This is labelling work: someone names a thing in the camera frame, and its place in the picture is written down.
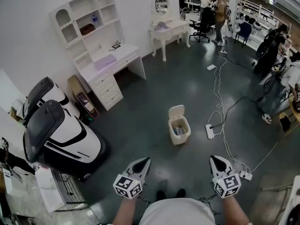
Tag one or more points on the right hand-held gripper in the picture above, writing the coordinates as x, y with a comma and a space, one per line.
227, 185

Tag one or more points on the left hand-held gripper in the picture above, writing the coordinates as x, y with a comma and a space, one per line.
127, 186

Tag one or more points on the cream plastic trash bin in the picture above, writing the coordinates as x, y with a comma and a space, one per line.
179, 140

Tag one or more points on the cream trash bin lid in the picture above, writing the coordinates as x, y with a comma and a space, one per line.
176, 111

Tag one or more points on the person's left forearm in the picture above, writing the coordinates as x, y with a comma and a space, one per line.
124, 211

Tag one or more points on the person's right forearm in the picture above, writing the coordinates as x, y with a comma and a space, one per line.
234, 210

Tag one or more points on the rubbish inside bin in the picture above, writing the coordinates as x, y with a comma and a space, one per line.
179, 131

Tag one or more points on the white power strip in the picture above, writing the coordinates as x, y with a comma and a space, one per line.
211, 67
245, 175
209, 131
223, 52

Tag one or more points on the person's left black shoe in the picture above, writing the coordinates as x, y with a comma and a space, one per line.
161, 194

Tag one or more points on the person's black shoe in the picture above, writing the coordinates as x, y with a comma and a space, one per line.
181, 193
161, 194

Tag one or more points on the person's right black shoe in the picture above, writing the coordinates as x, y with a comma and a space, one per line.
181, 193

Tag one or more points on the person's white shirt torso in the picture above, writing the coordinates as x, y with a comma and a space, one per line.
177, 212

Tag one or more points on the large white black robot vehicle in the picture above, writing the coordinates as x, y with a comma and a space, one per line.
65, 137

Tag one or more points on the white appliance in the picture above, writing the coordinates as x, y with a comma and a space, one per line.
293, 203

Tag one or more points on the white desk with hutch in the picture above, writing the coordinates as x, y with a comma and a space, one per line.
105, 81

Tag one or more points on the round wooden table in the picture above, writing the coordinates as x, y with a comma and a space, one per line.
295, 109

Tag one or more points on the white flat box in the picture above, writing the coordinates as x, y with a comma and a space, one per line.
49, 189

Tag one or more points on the brown cardboard board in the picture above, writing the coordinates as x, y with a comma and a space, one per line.
79, 90

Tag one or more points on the blue backed chair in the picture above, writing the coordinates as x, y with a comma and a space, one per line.
245, 30

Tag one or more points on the white vanity table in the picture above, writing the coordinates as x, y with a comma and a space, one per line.
172, 32

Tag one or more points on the crumpled purple cloth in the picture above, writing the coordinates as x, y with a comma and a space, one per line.
162, 26

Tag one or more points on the black office chair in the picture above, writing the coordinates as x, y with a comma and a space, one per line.
204, 24

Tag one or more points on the brown box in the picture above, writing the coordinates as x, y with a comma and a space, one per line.
87, 29

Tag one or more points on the clear plastic bottle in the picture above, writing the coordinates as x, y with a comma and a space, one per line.
94, 20

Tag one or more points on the oval white vanity mirror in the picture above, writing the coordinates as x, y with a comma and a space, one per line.
161, 3

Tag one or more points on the small black picture frame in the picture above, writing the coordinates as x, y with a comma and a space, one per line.
116, 46

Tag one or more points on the white bunk bed frame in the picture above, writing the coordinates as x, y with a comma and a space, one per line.
257, 10

